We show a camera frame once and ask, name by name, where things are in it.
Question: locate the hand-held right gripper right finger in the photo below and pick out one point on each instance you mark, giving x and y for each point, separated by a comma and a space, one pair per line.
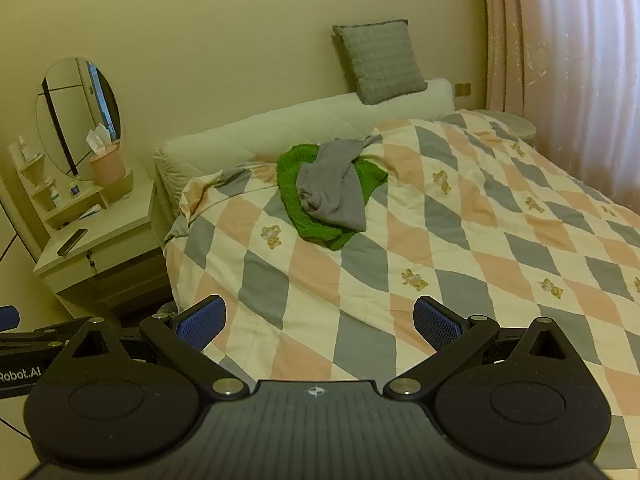
437, 327

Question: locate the white green bottle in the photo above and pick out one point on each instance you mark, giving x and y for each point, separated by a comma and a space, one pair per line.
54, 196

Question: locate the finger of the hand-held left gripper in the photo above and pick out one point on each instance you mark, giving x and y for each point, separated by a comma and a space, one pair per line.
7, 317

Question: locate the checked quilt bed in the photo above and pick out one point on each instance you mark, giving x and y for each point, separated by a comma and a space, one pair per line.
450, 240

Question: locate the cream dressing table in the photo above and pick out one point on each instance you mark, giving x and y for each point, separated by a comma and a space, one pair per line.
115, 240

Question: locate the oval mirror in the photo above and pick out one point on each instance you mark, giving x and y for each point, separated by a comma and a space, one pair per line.
65, 120

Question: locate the green knit sweater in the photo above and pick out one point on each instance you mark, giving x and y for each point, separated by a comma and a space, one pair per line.
292, 175

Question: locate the small blue jar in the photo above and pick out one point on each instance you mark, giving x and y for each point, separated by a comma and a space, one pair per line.
75, 190

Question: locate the black phone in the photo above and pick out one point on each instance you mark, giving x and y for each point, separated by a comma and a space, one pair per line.
72, 241

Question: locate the brass wall socket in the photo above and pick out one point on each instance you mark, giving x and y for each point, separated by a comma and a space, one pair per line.
463, 89

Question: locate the white padded headboard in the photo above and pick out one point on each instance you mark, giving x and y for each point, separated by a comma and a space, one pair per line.
250, 130

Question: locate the round white side table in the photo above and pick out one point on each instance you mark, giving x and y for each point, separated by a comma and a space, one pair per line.
515, 125

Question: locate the cream desktop shelf unit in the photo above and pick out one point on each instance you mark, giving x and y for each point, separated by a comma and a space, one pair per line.
35, 172

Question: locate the grey shirt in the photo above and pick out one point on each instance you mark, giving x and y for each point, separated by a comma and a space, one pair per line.
330, 195

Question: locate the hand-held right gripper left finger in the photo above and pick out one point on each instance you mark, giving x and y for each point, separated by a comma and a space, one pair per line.
202, 322

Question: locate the white sheer curtain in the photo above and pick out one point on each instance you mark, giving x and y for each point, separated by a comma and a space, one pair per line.
600, 60

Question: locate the white tube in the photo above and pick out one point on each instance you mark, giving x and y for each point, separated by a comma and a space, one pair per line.
90, 211

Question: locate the grey plaid pillow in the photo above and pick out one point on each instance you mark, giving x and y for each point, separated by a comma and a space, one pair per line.
380, 60

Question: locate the pink tissue box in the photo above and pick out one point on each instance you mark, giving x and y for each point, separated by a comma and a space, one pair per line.
107, 165

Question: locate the white tissue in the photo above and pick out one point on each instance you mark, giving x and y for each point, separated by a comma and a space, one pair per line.
96, 140

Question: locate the small white bottle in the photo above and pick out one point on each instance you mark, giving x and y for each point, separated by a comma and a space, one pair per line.
23, 147

